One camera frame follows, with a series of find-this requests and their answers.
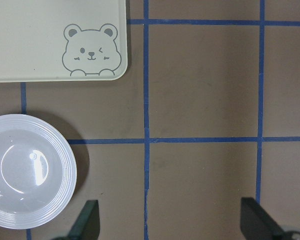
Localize white round plate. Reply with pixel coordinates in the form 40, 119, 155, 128
0, 114, 77, 230

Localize cream bear tray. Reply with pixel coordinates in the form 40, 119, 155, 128
0, 0, 128, 83

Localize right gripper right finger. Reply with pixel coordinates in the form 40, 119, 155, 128
240, 197, 300, 240

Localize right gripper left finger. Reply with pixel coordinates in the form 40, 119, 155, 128
53, 200, 100, 240

